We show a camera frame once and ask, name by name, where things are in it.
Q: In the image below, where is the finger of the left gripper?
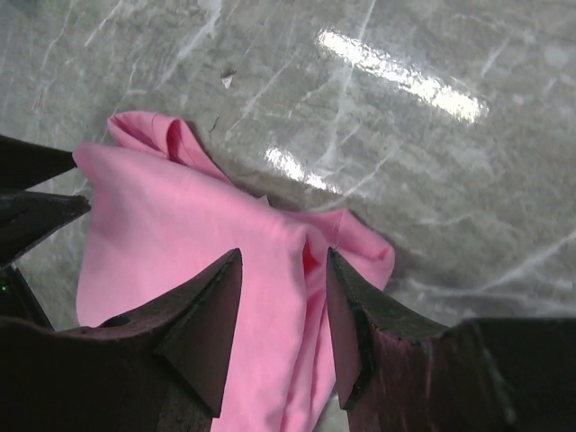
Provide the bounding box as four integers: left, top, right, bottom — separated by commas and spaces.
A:
0, 135, 77, 190
1, 191, 91, 269

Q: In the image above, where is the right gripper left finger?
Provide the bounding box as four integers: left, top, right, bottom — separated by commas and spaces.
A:
1, 249, 242, 431

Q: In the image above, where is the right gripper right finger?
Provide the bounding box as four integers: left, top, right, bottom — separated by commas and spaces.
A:
327, 250, 575, 431

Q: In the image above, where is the pink t-shirt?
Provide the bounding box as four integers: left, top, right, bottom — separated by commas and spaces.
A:
73, 112, 394, 431

